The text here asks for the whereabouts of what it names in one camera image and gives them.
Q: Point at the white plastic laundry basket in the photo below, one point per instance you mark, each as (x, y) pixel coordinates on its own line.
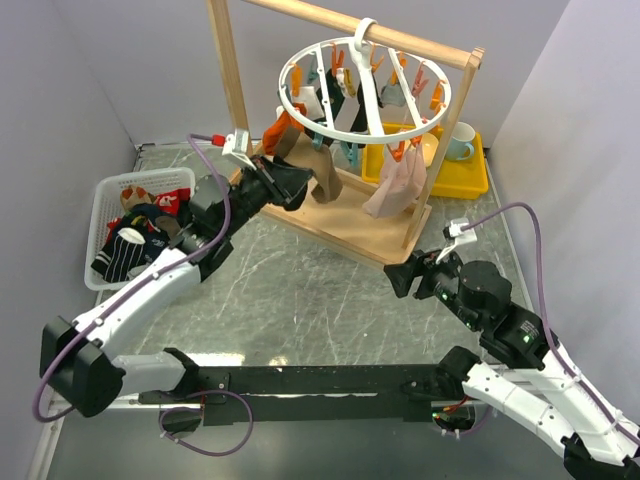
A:
(107, 207)

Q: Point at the white round clip hanger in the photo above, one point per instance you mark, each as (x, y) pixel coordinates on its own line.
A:
(360, 48)

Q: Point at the tan brown ribbed sock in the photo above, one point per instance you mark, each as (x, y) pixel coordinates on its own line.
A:
(296, 149)

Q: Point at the dark green dotted sock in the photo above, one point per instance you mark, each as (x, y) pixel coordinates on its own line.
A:
(336, 96)

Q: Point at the pale green mug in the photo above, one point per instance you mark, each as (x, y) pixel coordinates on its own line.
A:
(460, 147)

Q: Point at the black brown sock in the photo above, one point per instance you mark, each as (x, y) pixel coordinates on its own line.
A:
(169, 225)

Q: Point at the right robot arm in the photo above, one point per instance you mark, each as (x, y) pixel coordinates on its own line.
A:
(558, 408)

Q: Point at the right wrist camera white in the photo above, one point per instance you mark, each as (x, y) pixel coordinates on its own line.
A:
(458, 233)

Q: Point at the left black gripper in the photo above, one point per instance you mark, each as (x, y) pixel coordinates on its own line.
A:
(291, 180)

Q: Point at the wooden hanger rack frame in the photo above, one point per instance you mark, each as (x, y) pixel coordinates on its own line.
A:
(343, 226)

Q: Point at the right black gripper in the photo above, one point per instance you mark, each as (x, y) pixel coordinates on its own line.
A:
(399, 274)

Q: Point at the navy patterned sock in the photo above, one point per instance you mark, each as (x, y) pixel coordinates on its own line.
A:
(143, 216)

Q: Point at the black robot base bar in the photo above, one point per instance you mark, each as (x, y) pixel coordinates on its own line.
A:
(313, 393)

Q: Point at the red sock in basket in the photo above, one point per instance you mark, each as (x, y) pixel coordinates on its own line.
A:
(174, 202)

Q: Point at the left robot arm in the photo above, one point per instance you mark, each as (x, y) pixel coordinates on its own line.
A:
(82, 360)

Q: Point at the navy striped sock in basket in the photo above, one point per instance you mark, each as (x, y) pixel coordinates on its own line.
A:
(124, 252)

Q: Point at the white small sock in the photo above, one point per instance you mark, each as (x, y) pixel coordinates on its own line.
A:
(308, 97)

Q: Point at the pink sheer sock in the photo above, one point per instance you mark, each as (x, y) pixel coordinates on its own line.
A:
(402, 178)

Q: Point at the argyle tan sock in basket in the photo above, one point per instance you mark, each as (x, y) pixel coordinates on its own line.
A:
(133, 196)

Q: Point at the orange sock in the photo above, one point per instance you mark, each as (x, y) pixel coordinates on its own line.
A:
(274, 133)

